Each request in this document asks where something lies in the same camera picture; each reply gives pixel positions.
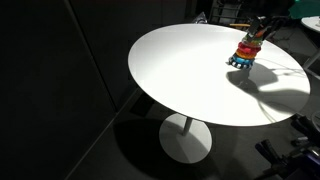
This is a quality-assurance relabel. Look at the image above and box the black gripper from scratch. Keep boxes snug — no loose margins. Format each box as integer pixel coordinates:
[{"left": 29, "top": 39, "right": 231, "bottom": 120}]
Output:
[{"left": 248, "top": 14, "right": 295, "bottom": 39}]

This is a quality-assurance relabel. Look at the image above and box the orange wooden bar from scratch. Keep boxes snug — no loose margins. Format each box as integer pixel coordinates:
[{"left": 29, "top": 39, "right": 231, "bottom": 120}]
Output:
[{"left": 229, "top": 22, "right": 252, "bottom": 29}]

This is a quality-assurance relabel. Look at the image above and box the small white round table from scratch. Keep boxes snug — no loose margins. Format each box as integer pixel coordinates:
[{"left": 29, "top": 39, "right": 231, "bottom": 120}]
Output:
[{"left": 300, "top": 15, "right": 320, "bottom": 34}]

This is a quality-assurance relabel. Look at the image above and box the grey table leg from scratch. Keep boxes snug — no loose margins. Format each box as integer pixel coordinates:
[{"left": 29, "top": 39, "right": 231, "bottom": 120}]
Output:
[{"left": 302, "top": 49, "right": 320, "bottom": 72}]

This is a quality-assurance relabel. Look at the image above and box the small shiny grey object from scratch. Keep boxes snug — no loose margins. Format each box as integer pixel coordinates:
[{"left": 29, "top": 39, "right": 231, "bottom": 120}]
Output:
[{"left": 194, "top": 11, "right": 209, "bottom": 25}]

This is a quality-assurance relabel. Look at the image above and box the black equipment with orange part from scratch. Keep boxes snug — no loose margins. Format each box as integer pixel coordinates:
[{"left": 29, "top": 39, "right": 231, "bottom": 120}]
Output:
[{"left": 254, "top": 111, "right": 320, "bottom": 180}]

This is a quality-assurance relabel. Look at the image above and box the clear toy ring with beads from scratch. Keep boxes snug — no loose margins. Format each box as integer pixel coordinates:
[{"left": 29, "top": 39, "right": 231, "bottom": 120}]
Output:
[{"left": 241, "top": 37, "right": 263, "bottom": 47}]

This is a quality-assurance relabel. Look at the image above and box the red toy ring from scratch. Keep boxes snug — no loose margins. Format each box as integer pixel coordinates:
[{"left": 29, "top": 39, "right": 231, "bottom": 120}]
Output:
[{"left": 237, "top": 41, "right": 262, "bottom": 55}]

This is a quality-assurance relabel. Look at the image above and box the orange toy ring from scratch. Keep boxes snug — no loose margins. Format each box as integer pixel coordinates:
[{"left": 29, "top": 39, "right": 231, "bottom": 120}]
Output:
[{"left": 235, "top": 48, "right": 256, "bottom": 61}]

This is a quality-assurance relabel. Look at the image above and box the dark metal chair frame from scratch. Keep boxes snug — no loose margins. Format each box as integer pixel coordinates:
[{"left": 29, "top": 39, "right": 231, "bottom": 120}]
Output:
[{"left": 209, "top": 0, "right": 244, "bottom": 25}]

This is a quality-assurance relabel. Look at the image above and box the blue toy ring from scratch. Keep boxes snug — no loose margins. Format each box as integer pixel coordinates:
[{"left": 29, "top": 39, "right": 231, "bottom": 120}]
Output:
[{"left": 231, "top": 53, "right": 256, "bottom": 66}]

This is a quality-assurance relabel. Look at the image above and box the colourful stacking ring toy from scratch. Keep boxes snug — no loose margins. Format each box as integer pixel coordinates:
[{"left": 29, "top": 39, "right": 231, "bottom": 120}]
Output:
[{"left": 227, "top": 33, "right": 264, "bottom": 71}]

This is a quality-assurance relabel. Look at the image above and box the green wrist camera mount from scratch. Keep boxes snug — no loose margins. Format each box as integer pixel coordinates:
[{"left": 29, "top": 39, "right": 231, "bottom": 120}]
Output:
[{"left": 287, "top": 0, "right": 320, "bottom": 20}]

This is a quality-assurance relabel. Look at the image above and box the white table pedestal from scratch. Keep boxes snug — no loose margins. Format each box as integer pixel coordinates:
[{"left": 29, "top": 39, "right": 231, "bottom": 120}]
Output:
[{"left": 158, "top": 112, "right": 213, "bottom": 164}]

